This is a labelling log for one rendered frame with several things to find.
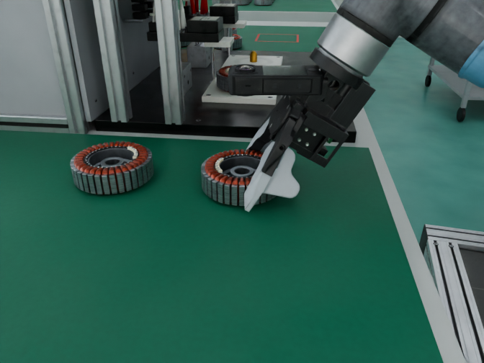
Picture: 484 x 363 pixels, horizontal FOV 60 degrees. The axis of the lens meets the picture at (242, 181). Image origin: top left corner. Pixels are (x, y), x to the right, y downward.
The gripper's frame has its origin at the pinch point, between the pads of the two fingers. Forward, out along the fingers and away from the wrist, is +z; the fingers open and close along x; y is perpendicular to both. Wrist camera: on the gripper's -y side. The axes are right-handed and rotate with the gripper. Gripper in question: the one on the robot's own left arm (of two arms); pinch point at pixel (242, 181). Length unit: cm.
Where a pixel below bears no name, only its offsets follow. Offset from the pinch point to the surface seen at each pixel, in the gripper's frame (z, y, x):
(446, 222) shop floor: 21, 115, 102
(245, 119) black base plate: -1.1, -0.1, 21.6
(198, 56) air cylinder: 2, -12, 60
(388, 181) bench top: -9.5, 18.9, 2.2
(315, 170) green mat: -4.7, 10.0, 5.4
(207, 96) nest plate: 1.6, -7.2, 31.6
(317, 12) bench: -19, 35, 192
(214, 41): -7.8, -11.1, 35.4
